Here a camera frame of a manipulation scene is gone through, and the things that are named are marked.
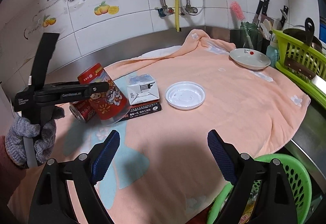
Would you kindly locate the white small carton box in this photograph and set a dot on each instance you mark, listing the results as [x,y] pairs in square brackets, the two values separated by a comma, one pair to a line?
[142,89]

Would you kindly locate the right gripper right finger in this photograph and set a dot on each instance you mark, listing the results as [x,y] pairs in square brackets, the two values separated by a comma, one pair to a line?
[239,169]

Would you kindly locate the red cartoon paper tub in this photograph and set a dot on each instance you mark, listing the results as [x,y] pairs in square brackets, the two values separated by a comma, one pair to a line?
[112,105]

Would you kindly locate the peach pink towel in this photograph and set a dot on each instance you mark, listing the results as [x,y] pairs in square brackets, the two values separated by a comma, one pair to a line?
[163,171]

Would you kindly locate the green perforated trash basket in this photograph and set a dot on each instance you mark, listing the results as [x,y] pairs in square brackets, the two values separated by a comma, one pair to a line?
[281,193]

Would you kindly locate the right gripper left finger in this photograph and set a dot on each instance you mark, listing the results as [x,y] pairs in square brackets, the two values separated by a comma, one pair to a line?
[51,201]

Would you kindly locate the cleaver with wooden handle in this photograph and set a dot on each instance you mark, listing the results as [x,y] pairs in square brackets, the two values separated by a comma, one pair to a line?
[314,79]

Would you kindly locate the red soda can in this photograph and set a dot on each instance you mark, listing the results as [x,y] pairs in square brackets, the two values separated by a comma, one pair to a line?
[82,110]

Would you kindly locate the left gloved hand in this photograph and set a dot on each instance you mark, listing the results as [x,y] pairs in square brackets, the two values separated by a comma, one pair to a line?
[22,128]

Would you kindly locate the left forearm maroon sleeve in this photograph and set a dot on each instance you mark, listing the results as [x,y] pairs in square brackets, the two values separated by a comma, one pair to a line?
[11,176]

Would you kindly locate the white ceramic plate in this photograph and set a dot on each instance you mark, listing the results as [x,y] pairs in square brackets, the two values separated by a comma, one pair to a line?
[250,59]

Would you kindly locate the green dish rack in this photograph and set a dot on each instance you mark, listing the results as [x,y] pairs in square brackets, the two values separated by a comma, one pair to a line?
[305,55]

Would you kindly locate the black flat cigarette box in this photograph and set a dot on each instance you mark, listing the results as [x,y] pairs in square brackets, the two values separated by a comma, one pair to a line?
[142,109]

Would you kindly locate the pink bottle brush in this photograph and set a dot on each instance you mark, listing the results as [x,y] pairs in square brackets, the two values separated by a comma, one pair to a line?
[237,10]

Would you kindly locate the white plastic lid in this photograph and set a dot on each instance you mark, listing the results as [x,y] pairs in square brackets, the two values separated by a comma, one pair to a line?
[185,95]

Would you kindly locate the black pan in rack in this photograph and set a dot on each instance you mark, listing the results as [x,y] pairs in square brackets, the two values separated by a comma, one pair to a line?
[306,36]

